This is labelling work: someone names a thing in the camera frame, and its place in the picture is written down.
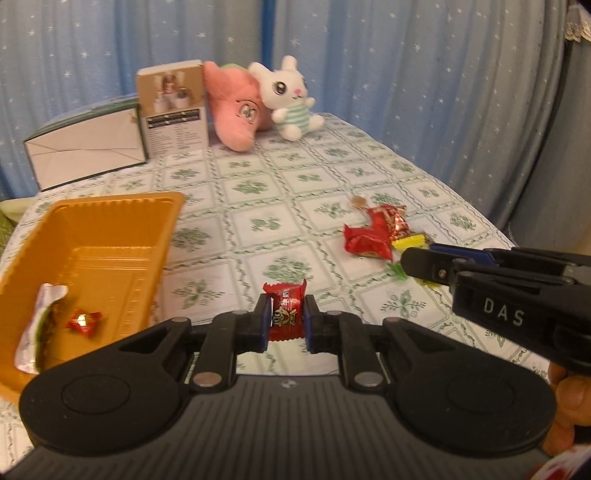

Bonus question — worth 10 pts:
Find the grey curtain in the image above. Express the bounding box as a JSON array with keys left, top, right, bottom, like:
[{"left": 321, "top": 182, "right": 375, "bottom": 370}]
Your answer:
[{"left": 508, "top": 0, "right": 591, "bottom": 256}]

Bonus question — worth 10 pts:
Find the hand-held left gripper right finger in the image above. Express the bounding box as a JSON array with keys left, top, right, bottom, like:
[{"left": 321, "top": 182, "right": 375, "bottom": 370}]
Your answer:
[{"left": 302, "top": 295, "right": 462, "bottom": 394}]

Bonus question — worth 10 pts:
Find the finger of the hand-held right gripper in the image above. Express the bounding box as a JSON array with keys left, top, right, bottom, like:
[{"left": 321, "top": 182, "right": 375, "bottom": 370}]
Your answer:
[
  {"left": 427, "top": 243, "right": 503, "bottom": 267},
  {"left": 400, "top": 247, "right": 465, "bottom": 292}
]

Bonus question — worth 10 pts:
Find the person's right hand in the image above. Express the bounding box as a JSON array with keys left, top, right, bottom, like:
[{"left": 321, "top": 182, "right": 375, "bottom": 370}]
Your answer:
[{"left": 541, "top": 362, "right": 591, "bottom": 459}]

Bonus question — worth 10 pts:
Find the red and silver foil candy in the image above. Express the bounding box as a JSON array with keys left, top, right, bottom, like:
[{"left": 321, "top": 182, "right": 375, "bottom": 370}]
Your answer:
[{"left": 384, "top": 204, "right": 411, "bottom": 241}]

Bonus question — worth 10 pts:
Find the red snack packet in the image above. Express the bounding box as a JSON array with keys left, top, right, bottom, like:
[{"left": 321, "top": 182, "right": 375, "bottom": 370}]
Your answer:
[{"left": 343, "top": 206, "right": 394, "bottom": 262}]

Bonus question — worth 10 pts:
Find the white and green box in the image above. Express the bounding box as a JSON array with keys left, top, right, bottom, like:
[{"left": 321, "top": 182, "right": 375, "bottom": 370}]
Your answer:
[{"left": 23, "top": 96, "right": 148, "bottom": 193}]

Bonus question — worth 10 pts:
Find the orange plastic tray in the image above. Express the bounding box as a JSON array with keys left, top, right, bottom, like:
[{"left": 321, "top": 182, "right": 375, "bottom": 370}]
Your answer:
[{"left": 0, "top": 192, "right": 186, "bottom": 402}]

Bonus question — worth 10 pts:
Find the white bunny plush toy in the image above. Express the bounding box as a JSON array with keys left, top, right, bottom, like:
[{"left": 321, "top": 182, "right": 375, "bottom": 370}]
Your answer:
[{"left": 248, "top": 55, "right": 325, "bottom": 141}]

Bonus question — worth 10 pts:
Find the yellow wrapped candy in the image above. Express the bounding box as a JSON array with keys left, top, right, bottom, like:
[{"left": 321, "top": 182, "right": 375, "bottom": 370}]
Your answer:
[{"left": 390, "top": 233, "right": 428, "bottom": 253}]

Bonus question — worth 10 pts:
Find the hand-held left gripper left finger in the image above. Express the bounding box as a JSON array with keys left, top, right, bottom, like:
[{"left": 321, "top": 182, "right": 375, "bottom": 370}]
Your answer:
[{"left": 117, "top": 294, "right": 273, "bottom": 394}]

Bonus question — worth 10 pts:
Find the pale green object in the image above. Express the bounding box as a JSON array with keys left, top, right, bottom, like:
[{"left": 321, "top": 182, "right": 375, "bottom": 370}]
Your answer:
[{"left": 0, "top": 198, "right": 32, "bottom": 224}]

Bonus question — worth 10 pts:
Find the pink plush toy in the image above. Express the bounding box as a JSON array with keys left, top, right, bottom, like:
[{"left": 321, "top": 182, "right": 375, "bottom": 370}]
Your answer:
[{"left": 203, "top": 61, "right": 274, "bottom": 152}]

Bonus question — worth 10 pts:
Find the white snack wrapper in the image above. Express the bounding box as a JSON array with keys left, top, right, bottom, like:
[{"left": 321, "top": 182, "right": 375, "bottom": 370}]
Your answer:
[{"left": 14, "top": 283, "right": 70, "bottom": 374}]

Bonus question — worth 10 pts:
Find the brown product box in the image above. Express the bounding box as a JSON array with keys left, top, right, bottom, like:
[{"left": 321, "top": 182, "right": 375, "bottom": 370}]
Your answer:
[{"left": 136, "top": 59, "right": 208, "bottom": 161}]

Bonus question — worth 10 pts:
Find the blue star curtain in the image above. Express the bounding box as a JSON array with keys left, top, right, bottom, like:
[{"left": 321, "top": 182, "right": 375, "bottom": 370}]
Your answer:
[{"left": 0, "top": 0, "right": 568, "bottom": 223}]

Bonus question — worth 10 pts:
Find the green floral tablecloth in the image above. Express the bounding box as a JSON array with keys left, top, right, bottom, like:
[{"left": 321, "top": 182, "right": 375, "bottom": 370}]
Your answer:
[{"left": 0, "top": 113, "right": 555, "bottom": 462}]

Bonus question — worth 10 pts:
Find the red and white clothing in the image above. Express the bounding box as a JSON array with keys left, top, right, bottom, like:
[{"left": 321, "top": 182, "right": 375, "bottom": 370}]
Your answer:
[{"left": 530, "top": 449, "right": 591, "bottom": 480}]

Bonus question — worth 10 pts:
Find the small red foil candy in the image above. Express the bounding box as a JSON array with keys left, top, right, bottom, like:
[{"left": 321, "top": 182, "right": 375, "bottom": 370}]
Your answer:
[{"left": 65, "top": 308, "right": 102, "bottom": 334}]

